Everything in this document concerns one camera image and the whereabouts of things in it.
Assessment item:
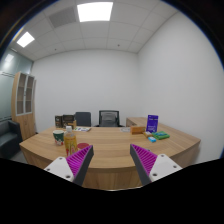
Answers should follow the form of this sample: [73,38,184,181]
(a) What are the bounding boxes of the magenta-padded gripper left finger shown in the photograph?
[43,144,95,187]

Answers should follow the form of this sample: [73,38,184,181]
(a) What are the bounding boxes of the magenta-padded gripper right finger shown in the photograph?
[129,143,184,187]

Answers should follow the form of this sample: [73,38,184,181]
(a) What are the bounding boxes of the yellow drink bottle white cap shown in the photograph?
[63,125,79,158]

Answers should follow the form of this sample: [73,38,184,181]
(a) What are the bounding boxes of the green white patterned mug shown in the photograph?
[52,129,66,146]

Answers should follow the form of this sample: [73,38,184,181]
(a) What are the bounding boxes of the flat green box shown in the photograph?
[151,130,171,141]

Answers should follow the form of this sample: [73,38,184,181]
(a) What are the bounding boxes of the white printed booklet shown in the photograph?
[73,126,92,133]

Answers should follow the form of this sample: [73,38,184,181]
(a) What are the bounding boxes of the upright purple box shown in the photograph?
[146,114,159,134]

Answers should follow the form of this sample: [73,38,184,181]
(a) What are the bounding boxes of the light wooden box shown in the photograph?
[130,124,146,136]

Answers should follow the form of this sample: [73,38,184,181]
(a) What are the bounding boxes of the small dark brown box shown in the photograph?
[54,115,64,129]

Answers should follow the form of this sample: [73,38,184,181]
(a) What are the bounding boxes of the wide dark brown box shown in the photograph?
[62,114,76,123]

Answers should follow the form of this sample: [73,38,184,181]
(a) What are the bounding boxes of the wooden side desk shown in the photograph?
[125,116,149,128]

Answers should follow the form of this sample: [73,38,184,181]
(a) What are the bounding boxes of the dark blue office chair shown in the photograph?
[74,111,92,128]

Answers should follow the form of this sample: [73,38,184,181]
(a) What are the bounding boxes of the black leather sofa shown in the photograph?
[0,119,23,160]

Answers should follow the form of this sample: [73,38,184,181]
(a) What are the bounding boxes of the wooden shelf cabinet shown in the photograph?
[10,71,37,141]

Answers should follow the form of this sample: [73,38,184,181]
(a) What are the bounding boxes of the black mesh office chair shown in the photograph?
[93,109,125,128]

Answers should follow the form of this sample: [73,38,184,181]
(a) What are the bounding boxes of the small ceiling light panel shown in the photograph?
[16,31,36,48]

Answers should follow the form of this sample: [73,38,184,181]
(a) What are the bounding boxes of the grey ceiling air vent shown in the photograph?
[48,6,78,29]

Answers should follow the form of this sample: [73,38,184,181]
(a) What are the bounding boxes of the large square ceiling light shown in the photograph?
[76,1,114,23]

